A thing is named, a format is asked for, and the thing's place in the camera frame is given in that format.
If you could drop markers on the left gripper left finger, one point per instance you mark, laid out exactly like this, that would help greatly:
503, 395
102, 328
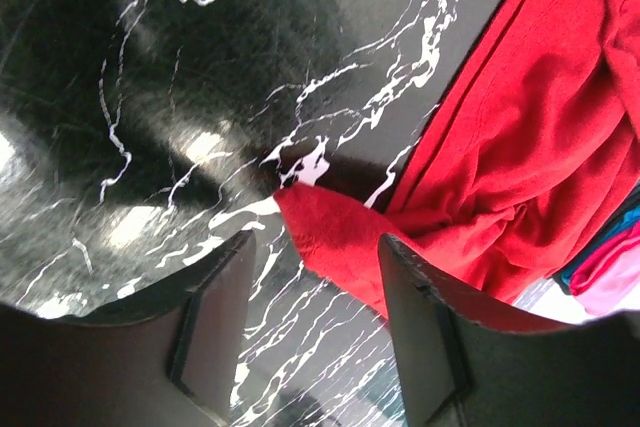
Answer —
163, 356

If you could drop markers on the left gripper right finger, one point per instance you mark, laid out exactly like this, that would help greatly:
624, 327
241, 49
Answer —
465, 358

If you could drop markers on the red t shirt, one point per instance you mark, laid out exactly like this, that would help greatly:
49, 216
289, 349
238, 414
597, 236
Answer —
533, 148

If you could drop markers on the folded pink t shirt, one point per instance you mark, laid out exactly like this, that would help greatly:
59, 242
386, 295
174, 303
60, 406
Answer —
613, 286

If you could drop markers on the folded blue t shirt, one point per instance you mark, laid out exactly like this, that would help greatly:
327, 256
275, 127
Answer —
589, 266

